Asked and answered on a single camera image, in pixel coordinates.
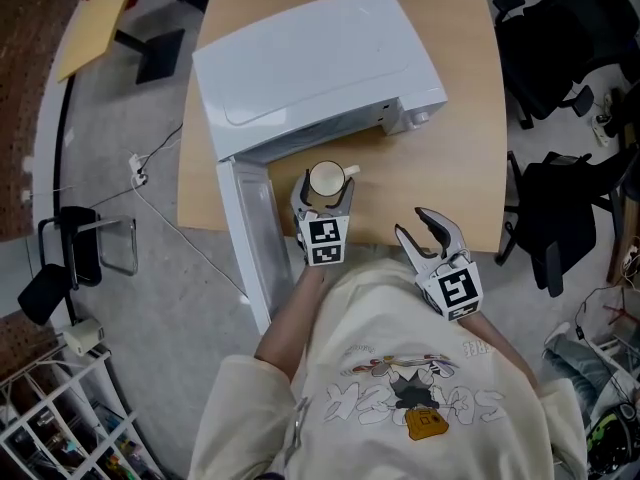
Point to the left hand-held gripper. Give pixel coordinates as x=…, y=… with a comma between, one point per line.
x=324, y=238

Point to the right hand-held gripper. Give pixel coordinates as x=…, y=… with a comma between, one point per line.
x=452, y=288

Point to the cream ceramic cup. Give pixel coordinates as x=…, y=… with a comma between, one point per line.
x=327, y=177

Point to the white microwave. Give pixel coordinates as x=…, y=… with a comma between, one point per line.
x=320, y=53

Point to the person's right forearm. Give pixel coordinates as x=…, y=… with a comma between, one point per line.
x=492, y=342

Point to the person's left forearm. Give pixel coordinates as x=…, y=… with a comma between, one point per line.
x=289, y=328

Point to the cream printed t-shirt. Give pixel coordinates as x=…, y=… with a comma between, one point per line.
x=380, y=318

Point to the black office chair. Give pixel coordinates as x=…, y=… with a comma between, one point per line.
x=560, y=208
x=555, y=53

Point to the wooden side furniture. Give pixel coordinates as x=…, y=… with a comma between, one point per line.
x=625, y=228

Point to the white power strip with plugs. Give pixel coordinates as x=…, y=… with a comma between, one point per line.
x=604, y=130

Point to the black metal stand base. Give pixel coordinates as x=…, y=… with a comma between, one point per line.
x=157, y=53

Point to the black green round object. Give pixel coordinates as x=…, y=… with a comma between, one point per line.
x=607, y=435

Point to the white box device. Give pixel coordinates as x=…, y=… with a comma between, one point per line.
x=82, y=337

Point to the light wooden board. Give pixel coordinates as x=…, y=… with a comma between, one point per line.
x=92, y=33

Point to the black chair with metal frame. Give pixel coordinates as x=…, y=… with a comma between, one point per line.
x=75, y=248

